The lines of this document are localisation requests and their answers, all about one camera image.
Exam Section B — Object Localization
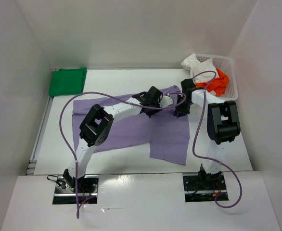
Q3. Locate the purple t-shirt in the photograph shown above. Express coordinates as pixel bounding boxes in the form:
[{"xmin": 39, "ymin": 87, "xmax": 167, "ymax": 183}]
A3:
[{"xmin": 72, "ymin": 97, "xmax": 190, "ymax": 165}]

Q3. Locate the green t-shirt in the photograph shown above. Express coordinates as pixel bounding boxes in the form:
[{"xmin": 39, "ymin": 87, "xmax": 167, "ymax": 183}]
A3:
[{"xmin": 49, "ymin": 67, "xmax": 87, "ymax": 97}]

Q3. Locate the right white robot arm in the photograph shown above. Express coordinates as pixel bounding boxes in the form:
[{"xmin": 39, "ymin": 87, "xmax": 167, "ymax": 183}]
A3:
[{"xmin": 174, "ymin": 79, "xmax": 241, "ymax": 189}]

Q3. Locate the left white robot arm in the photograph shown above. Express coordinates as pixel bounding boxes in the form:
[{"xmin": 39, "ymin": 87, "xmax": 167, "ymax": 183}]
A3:
[{"xmin": 63, "ymin": 86, "xmax": 163, "ymax": 193}]

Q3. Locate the white t-shirt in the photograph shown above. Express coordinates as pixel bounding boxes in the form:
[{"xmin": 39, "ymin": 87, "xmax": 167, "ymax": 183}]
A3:
[{"xmin": 181, "ymin": 53, "xmax": 218, "ymax": 83}]

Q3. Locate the orange t-shirt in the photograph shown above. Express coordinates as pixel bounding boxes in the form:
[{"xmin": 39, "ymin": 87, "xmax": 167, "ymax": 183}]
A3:
[{"xmin": 207, "ymin": 68, "xmax": 230, "ymax": 97}]

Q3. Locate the white plastic basket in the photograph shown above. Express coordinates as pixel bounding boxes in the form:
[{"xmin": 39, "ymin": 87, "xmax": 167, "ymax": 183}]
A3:
[{"xmin": 196, "ymin": 54, "xmax": 238, "ymax": 101}]

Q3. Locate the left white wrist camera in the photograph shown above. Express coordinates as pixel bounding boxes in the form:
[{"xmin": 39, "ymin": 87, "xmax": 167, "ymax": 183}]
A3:
[{"xmin": 159, "ymin": 95, "xmax": 174, "ymax": 108}]

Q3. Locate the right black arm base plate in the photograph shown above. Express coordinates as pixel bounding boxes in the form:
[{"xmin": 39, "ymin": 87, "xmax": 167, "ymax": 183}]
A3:
[{"xmin": 182, "ymin": 174, "xmax": 229, "ymax": 203}]

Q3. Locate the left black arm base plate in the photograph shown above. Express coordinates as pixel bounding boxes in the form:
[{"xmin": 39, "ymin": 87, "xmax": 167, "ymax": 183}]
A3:
[{"xmin": 47, "ymin": 175, "xmax": 99, "ymax": 205}]

